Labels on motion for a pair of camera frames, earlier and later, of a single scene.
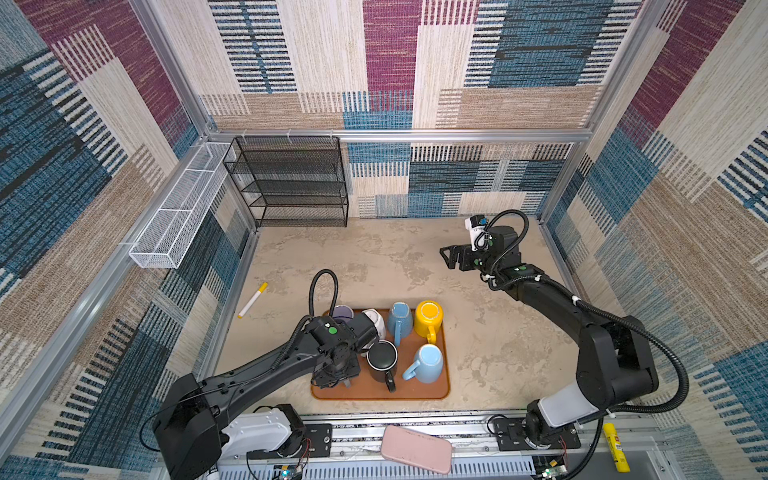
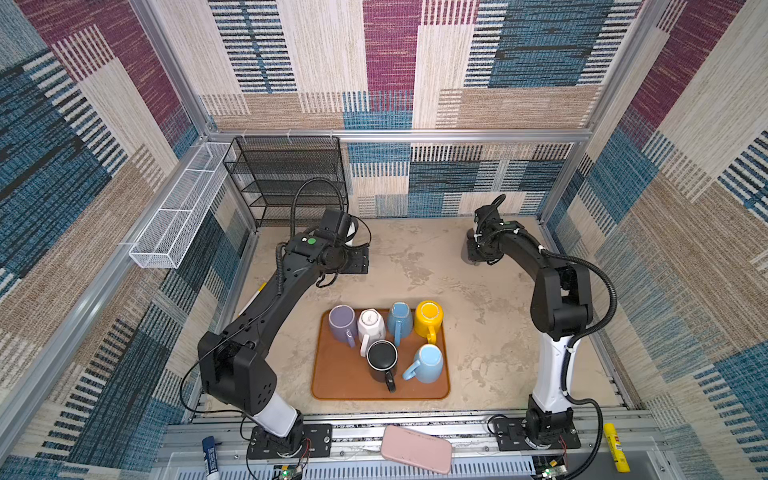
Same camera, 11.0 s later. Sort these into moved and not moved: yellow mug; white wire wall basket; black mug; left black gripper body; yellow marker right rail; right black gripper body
Moved: right black gripper body; left black gripper body
Not moved: yellow mug; white wire wall basket; yellow marker right rail; black mug
